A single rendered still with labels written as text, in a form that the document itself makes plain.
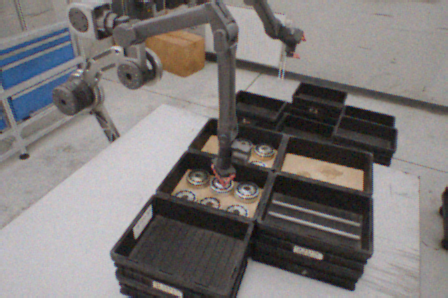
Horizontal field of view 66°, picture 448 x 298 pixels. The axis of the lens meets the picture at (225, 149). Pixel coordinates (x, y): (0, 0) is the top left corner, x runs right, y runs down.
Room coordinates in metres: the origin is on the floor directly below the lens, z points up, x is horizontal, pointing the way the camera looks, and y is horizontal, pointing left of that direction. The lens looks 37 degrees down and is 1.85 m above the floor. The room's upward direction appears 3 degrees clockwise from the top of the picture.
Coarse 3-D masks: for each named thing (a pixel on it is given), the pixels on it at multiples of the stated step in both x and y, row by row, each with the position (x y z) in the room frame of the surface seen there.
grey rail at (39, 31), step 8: (48, 24) 2.80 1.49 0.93; (56, 24) 2.81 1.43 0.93; (64, 24) 2.86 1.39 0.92; (24, 32) 2.58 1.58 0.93; (32, 32) 2.59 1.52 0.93; (40, 32) 2.64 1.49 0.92; (48, 32) 2.70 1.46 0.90; (0, 40) 2.39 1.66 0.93; (8, 40) 2.40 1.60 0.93; (16, 40) 2.44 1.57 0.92; (24, 40) 2.49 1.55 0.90; (0, 48) 2.31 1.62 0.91
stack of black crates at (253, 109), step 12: (240, 96) 2.49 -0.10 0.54; (252, 96) 2.45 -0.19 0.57; (264, 96) 2.42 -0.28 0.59; (240, 108) 2.39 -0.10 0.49; (252, 108) 2.40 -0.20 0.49; (264, 108) 2.41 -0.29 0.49; (276, 108) 2.37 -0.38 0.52; (240, 120) 2.19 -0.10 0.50; (252, 120) 2.15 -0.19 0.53; (264, 120) 2.12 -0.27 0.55; (276, 120) 2.15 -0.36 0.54
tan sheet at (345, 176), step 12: (288, 156) 1.35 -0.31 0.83; (288, 168) 1.25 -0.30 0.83; (300, 168) 1.26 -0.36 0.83; (312, 168) 1.26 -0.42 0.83; (324, 168) 1.27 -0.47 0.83; (336, 168) 1.27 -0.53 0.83; (348, 168) 1.28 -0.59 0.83; (324, 180) 1.18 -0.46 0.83; (336, 180) 1.19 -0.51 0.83; (348, 180) 1.19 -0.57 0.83; (360, 180) 1.20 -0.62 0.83
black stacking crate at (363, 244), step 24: (288, 192) 1.07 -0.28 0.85; (312, 192) 1.04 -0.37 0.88; (336, 192) 1.02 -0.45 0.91; (264, 216) 0.93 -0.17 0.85; (288, 216) 0.95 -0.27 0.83; (312, 216) 0.96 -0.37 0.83; (336, 216) 0.97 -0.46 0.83; (360, 216) 0.98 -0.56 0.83; (264, 240) 0.82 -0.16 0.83; (288, 240) 0.80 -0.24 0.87; (336, 240) 0.85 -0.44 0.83; (360, 240) 0.85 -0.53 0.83; (336, 264) 0.74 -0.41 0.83; (360, 264) 0.72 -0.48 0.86
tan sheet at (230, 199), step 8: (184, 176) 1.16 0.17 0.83; (184, 184) 1.10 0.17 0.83; (200, 192) 1.06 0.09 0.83; (208, 192) 1.06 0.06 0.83; (232, 192) 1.07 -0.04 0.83; (224, 200) 1.02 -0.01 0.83; (232, 200) 1.02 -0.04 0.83; (256, 200) 1.03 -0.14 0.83; (224, 208) 0.97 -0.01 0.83; (248, 208) 0.98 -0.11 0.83
